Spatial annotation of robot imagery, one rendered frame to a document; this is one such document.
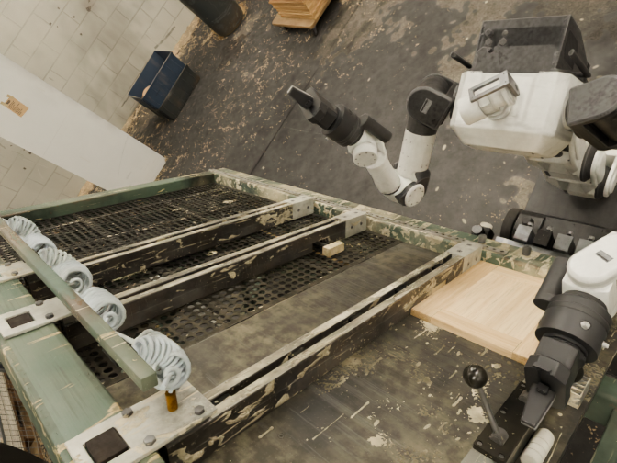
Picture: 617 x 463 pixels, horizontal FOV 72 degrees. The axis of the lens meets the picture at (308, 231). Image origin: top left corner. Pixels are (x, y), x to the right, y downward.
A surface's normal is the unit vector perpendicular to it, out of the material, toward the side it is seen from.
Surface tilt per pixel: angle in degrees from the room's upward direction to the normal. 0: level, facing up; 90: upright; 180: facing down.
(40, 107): 90
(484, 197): 0
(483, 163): 0
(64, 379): 51
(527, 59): 23
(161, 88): 90
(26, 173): 90
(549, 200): 0
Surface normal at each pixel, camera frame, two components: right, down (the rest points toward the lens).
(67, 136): 0.64, 0.37
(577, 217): -0.55, -0.38
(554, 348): -0.39, -0.64
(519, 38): -0.68, -0.01
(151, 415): 0.00, -0.93
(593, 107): -0.82, -0.30
